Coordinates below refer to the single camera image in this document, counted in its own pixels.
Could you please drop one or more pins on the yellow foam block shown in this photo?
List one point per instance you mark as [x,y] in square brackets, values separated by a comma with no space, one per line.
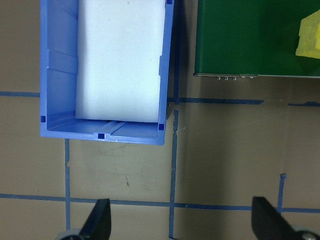
[310,37]

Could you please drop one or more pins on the blue plastic storage bin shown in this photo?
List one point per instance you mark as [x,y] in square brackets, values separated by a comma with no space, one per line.
[57,75]

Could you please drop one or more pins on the white foam pad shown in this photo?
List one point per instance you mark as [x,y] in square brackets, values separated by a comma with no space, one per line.
[117,62]

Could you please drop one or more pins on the green conveyor belt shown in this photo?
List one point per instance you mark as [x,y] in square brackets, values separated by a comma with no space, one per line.
[250,37]

